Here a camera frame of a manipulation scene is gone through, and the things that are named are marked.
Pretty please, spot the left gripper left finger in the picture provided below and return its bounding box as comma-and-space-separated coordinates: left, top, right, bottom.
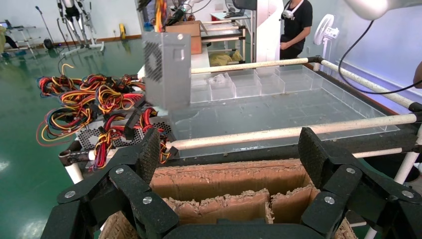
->
39, 127, 180, 239

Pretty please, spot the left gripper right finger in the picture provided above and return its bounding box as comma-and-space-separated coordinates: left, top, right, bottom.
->
298, 126, 422, 239

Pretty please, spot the grey power supply with wires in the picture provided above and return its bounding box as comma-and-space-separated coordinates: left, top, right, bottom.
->
141, 0, 193, 112
141, 107, 180, 166
76, 107, 146, 170

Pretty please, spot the white cart pipe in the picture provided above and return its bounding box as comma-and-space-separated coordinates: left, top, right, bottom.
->
190, 57, 311, 75
362, 124, 422, 239
351, 147, 413, 160
64, 162, 85, 185
320, 59, 416, 110
87, 114, 419, 162

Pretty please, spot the clear acrylic compartment tray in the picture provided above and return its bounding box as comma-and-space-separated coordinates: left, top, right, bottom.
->
170, 64, 400, 159

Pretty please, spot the cardboard divider insert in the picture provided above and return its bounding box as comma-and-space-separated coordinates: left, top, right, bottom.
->
163, 184, 319, 226

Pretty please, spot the white standing fan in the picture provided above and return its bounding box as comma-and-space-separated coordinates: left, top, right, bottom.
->
313, 13, 340, 72

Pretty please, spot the yellow plastic bag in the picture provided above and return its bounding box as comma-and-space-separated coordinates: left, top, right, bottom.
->
209, 49, 243, 67

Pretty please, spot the small brown cardboard box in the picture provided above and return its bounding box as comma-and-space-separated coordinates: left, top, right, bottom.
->
165, 20, 204, 55

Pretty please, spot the person in black shirt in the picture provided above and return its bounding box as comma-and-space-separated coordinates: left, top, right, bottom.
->
279, 0, 313, 60

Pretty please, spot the white cabinet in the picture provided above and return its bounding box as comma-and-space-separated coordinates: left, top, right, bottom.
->
255, 0, 285, 63

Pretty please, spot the pipe shelf rack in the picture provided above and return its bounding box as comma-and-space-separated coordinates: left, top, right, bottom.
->
201, 19, 256, 63

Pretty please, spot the silver robot stand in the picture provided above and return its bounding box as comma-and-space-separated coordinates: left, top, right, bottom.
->
56, 0, 106, 57

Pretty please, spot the red yellow blue wire harness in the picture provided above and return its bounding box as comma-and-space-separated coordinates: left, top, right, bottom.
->
35, 107, 95, 148

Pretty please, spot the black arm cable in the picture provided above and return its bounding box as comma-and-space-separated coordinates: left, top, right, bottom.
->
337, 19, 422, 96

